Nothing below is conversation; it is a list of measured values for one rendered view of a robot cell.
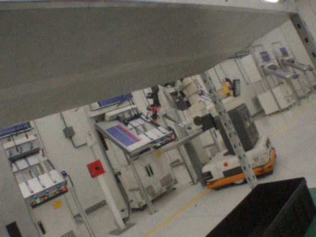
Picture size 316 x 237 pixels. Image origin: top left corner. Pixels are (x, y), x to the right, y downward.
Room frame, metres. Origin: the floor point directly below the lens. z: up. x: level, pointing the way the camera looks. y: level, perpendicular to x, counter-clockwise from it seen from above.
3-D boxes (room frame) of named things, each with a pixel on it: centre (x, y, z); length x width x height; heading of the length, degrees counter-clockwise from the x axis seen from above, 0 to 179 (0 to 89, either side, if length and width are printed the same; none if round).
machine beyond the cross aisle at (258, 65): (6.64, -3.36, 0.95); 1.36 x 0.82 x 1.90; 39
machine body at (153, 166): (3.47, 0.50, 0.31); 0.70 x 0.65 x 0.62; 129
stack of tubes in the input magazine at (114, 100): (3.41, 0.38, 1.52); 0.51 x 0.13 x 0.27; 129
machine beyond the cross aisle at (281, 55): (7.55, -4.49, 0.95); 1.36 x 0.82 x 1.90; 39
